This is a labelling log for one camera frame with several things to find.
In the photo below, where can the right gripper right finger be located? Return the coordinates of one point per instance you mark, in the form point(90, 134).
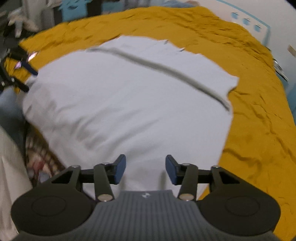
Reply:
point(188, 176)

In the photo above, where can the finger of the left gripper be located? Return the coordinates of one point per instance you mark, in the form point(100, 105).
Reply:
point(23, 59)
point(13, 81)

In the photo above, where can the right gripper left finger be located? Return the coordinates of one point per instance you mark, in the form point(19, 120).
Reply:
point(102, 176)

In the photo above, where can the white printed t-shirt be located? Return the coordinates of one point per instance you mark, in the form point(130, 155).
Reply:
point(136, 96)

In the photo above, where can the patterned cloth beside bed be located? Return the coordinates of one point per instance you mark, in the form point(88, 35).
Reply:
point(41, 162)

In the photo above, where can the blue cutout furniture panel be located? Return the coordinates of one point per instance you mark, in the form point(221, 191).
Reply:
point(74, 10)

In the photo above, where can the mustard yellow bedspread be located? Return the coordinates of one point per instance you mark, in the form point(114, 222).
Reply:
point(260, 147)

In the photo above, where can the blue pillow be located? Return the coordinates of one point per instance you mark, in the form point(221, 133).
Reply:
point(180, 4)

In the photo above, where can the white blue headboard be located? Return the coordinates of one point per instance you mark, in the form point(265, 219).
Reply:
point(273, 22)

